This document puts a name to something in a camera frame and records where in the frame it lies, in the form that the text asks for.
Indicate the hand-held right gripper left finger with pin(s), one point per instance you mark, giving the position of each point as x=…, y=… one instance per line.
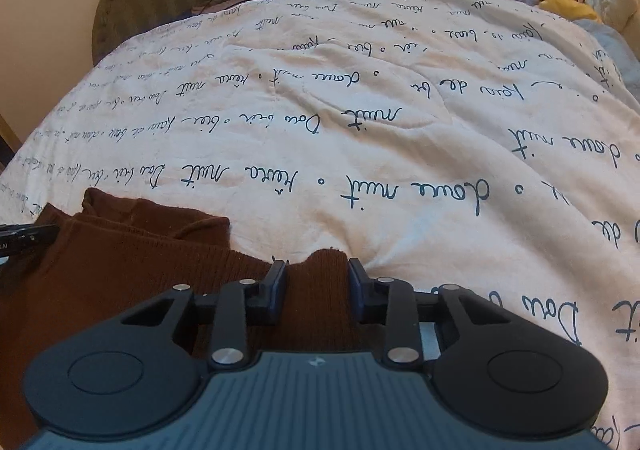
x=278, y=291

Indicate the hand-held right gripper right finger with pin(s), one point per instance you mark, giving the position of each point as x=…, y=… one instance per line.
x=356, y=291

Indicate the brown knit sweater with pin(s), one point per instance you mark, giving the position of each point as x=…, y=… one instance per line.
x=125, y=270

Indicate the white script-printed blanket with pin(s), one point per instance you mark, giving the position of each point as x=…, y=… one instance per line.
x=350, y=130

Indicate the light blue cloth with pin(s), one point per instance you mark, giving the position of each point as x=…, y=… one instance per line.
x=610, y=50

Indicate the bright yellow cloth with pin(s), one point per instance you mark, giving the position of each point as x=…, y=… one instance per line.
x=567, y=5

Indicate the wooden bedside frame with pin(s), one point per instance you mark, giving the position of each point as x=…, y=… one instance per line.
x=7, y=140

